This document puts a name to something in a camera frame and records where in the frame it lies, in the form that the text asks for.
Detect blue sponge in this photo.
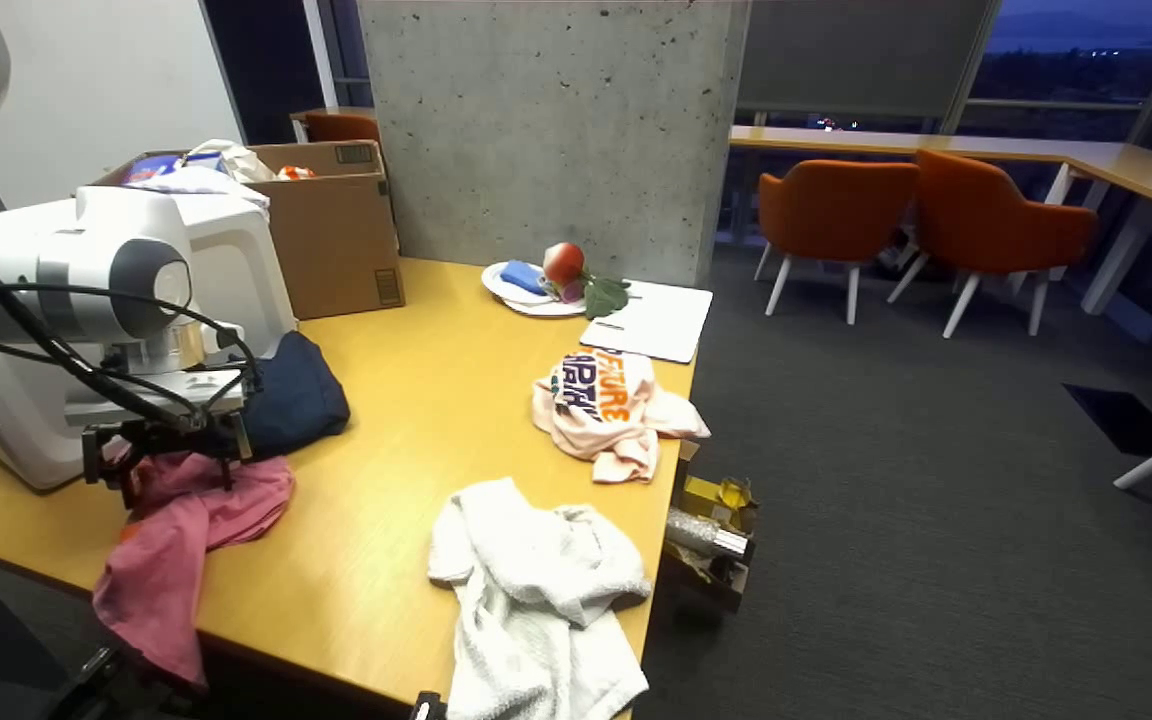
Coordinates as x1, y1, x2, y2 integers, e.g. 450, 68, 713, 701
499, 262, 549, 295

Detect white microwave box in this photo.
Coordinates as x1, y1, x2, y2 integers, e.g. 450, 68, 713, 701
0, 186, 306, 496

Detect red apple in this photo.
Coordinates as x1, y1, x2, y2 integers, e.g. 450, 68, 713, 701
544, 240, 590, 300

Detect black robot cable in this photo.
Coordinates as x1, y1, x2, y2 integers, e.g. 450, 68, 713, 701
0, 211, 269, 444

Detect green leaf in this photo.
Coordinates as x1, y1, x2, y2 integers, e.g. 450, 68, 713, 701
584, 276, 630, 318

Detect navy blue shirt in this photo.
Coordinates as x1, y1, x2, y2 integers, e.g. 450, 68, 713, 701
243, 332, 353, 456

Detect orange chair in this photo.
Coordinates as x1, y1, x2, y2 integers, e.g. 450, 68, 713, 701
890, 147, 1095, 340
755, 161, 917, 320

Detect pink shirt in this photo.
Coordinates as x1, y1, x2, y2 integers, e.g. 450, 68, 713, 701
91, 451, 294, 690

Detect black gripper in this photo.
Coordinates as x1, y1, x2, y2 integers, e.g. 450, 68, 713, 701
81, 411, 254, 484

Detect brown cardboard box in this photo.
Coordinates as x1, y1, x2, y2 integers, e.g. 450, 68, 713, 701
109, 142, 406, 320

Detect long wooden counter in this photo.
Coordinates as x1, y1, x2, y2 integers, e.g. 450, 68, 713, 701
729, 124, 1152, 201

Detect white grey shirt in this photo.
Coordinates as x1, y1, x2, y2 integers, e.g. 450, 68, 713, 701
427, 476, 648, 720

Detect orange chair left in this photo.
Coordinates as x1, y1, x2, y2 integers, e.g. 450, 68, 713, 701
755, 161, 917, 320

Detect yellow table clamp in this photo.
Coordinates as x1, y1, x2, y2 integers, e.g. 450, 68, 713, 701
670, 476, 755, 611

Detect white plate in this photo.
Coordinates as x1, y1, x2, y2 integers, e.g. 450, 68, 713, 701
479, 262, 584, 320

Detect white paper sheet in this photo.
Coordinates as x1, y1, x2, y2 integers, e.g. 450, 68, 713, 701
580, 282, 713, 366

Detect orange chair right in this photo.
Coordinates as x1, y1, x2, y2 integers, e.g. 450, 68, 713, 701
890, 147, 1095, 340

